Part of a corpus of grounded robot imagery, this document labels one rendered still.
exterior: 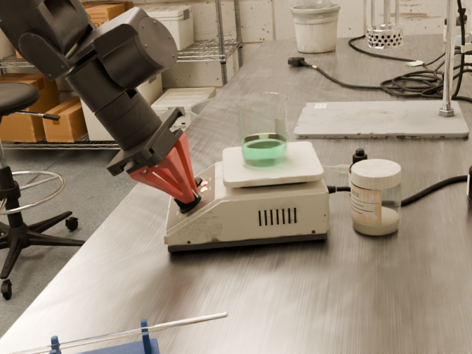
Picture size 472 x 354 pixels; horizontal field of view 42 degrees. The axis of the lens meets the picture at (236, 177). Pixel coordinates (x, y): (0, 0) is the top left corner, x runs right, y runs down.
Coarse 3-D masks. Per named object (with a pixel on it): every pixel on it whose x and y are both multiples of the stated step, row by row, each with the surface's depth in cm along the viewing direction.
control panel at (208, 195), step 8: (200, 176) 83; (208, 176) 81; (200, 184) 80; (208, 184) 79; (200, 192) 78; (208, 192) 76; (200, 200) 76; (208, 200) 74; (176, 208) 79; (200, 208) 73; (168, 216) 78; (176, 216) 76; (184, 216) 74; (168, 224) 76
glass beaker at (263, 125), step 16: (256, 96) 77; (272, 96) 76; (240, 112) 73; (256, 112) 71; (272, 112) 72; (240, 128) 74; (256, 128) 72; (272, 128) 72; (240, 144) 75; (256, 144) 73; (272, 144) 73; (288, 144) 75; (256, 160) 74; (272, 160) 74; (288, 160) 76
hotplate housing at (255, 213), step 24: (216, 168) 82; (216, 192) 74; (240, 192) 73; (264, 192) 73; (288, 192) 73; (312, 192) 73; (192, 216) 74; (216, 216) 73; (240, 216) 73; (264, 216) 73; (288, 216) 73; (312, 216) 73; (168, 240) 74; (192, 240) 74; (216, 240) 74; (240, 240) 75; (264, 240) 75; (288, 240) 75
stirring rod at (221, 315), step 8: (224, 312) 57; (176, 320) 57; (184, 320) 56; (192, 320) 56; (200, 320) 57; (208, 320) 57; (136, 328) 56; (144, 328) 56; (152, 328) 56; (160, 328) 56; (168, 328) 56; (96, 336) 55; (104, 336) 55; (112, 336) 55; (120, 336) 55; (128, 336) 56; (56, 344) 55; (64, 344) 55; (72, 344) 55; (80, 344) 55; (88, 344) 55; (16, 352) 54; (24, 352) 54; (32, 352) 54; (40, 352) 54; (48, 352) 54
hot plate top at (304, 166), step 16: (304, 144) 82; (224, 160) 79; (240, 160) 78; (304, 160) 76; (224, 176) 74; (240, 176) 73; (256, 176) 73; (272, 176) 72; (288, 176) 72; (304, 176) 72; (320, 176) 72
